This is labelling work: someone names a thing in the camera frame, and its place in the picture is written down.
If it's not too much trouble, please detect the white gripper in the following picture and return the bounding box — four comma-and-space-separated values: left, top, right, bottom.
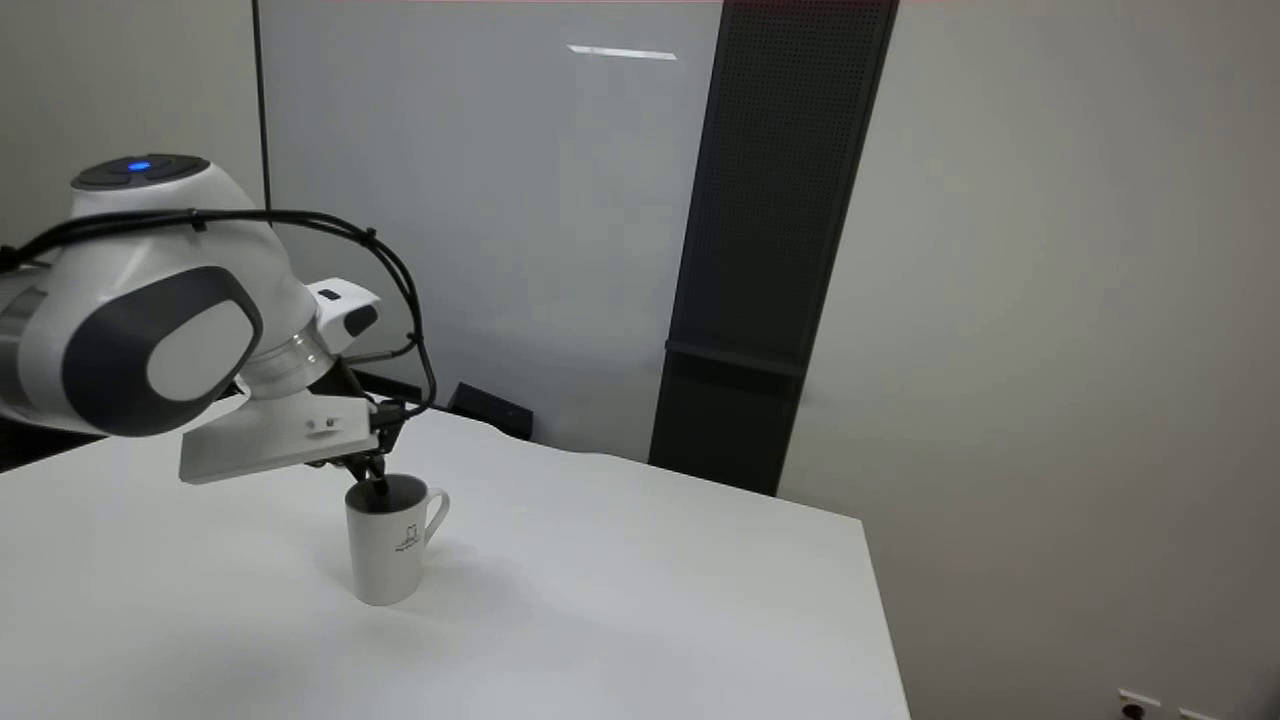
181, 393, 387, 493

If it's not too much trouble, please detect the white ceramic mug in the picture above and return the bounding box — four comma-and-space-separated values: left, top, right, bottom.
346, 473, 453, 609

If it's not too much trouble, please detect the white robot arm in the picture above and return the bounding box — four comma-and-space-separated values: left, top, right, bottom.
0, 154, 384, 485

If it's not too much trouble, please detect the black box behind table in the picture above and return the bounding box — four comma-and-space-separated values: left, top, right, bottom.
447, 384, 536, 441

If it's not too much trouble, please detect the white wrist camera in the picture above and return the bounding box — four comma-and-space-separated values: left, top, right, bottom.
308, 275, 381, 351

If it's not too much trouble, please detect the dark vertical wall panel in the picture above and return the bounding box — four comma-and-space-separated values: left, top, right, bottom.
648, 0, 901, 498

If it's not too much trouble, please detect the white wall socket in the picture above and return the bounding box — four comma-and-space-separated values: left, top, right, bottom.
1115, 687, 1166, 720

